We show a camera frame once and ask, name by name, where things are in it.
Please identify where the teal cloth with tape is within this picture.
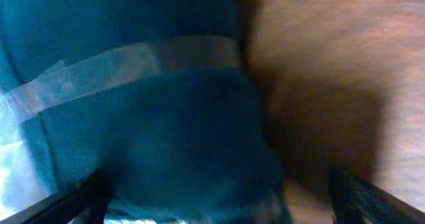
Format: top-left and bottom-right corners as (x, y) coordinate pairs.
(1, 0), (292, 223)

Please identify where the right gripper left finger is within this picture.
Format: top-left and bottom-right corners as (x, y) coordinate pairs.
(1, 171), (112, 224)

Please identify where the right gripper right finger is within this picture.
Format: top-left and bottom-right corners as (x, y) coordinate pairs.
(327, 167), (424, 224)

